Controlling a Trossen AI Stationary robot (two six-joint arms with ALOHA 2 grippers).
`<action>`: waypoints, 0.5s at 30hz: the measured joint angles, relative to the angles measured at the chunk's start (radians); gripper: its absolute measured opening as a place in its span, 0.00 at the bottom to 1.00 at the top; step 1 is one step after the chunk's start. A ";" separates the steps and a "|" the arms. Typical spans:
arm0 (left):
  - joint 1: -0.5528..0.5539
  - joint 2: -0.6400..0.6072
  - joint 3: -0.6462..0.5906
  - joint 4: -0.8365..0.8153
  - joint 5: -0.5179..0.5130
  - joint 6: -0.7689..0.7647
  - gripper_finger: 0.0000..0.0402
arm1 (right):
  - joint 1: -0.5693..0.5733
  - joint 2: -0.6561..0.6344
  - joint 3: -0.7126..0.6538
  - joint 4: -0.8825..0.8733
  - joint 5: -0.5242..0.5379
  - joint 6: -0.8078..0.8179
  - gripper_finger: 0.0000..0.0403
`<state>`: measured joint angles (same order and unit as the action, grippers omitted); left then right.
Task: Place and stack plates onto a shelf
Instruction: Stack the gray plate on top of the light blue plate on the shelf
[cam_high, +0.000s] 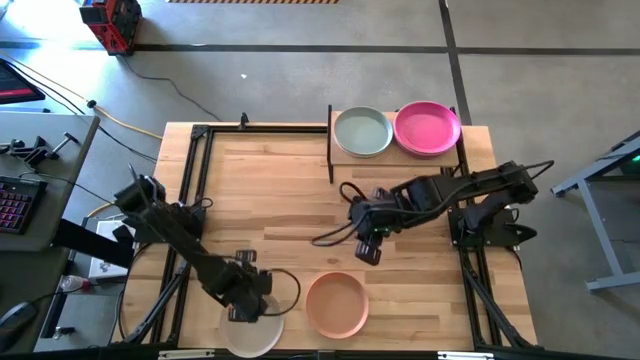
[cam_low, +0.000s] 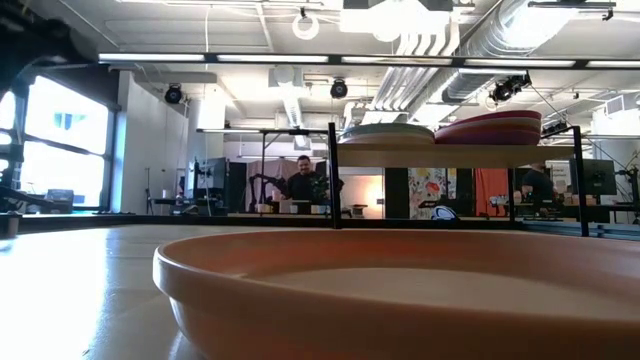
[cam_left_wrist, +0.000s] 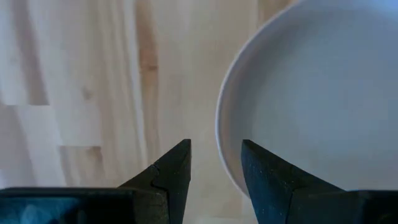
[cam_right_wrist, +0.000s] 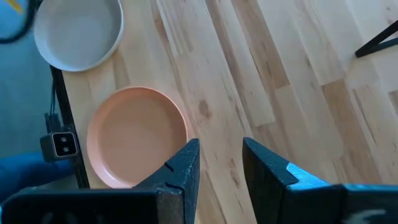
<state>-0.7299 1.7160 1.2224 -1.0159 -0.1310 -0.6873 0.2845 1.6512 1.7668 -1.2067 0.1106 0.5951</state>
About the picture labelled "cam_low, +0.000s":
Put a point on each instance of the black ceiling camera cluster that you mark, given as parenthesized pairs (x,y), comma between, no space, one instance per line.
(505,89)

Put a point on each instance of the person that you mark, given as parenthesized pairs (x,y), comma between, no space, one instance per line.
(305,182)
(539,185)

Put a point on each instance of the black cabinet with screens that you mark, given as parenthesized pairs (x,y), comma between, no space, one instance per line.
(232,185)

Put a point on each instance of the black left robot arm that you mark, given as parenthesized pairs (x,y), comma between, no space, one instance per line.
(45,42)

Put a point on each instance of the black background robot arm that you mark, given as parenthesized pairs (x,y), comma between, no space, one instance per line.
(265,182)

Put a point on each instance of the overhead bar with light strips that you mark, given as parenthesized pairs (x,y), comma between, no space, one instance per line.
(272,58)

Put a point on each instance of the pale peach plate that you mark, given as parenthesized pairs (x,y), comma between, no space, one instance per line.
(387,139)

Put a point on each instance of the purple plate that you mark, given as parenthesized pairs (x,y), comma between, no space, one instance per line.
(487,137)

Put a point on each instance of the silver ventilation duct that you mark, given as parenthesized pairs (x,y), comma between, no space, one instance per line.
(500,30)

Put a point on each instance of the salmon plate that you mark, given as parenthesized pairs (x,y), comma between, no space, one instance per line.
(350,320)

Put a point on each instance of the black computer monitor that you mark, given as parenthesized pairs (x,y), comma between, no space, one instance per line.
(597,176)

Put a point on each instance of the wooden shelf with black legs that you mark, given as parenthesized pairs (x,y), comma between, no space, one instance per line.
(425,156)

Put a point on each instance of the magenta plate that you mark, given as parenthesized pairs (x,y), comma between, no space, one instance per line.
(500,115)

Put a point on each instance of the white and blue ball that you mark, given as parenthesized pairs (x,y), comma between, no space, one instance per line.
(443,213)

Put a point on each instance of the black pillar panel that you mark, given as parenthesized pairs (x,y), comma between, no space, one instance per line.
(396,192)

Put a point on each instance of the black aluminium table frame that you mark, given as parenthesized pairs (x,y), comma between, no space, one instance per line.
(125,220)

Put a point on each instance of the orange panel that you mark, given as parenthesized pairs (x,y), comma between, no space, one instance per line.
(490,187)

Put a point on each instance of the colourful floral poster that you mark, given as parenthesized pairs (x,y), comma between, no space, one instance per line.
(427,190)

